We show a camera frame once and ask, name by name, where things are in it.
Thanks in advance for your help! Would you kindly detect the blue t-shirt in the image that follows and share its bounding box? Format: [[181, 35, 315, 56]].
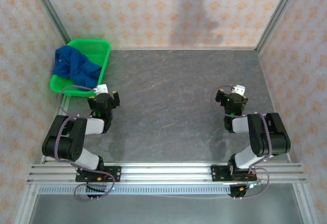
[[53, 45, 102, 92]]

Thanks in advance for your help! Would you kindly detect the green plastic basket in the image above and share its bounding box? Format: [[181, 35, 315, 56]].
[[49, 38, 112, 97]]

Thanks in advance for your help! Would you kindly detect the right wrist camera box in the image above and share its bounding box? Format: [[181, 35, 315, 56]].
[[231, 84, 246, 96]]

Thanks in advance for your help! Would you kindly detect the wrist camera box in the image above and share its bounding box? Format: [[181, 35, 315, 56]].
[[93, 83, 109, 95], [231, 84, 246, 96]]

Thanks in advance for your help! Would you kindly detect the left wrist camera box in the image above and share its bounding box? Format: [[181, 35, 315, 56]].
[[93, 83, 109, 95]]

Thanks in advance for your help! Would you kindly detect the aluminium frame bar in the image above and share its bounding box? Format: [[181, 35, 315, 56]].
[[109, 46, 258, 51]]

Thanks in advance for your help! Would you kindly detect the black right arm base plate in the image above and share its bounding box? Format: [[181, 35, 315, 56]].
[[211, 164, 258, 183]]

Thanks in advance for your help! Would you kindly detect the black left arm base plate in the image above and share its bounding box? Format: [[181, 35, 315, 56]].
[[75, 166, 121, 183]]

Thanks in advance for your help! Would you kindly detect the black mounting bracket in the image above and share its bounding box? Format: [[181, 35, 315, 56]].
[[229, 184, 248, 199], [85, 184, 107, 201]]

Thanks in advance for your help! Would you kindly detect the aluminium mounting rail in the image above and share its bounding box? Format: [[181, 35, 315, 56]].
[[27, 162, 307, 184]]

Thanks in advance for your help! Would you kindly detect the aluminium frame post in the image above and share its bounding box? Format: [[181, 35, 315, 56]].
[[255, 0, 305, 54], [28, 0, 71, 46]]

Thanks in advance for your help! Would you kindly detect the slotted grey cable duct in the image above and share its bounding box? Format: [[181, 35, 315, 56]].
[[38, 185, 232, 195]]

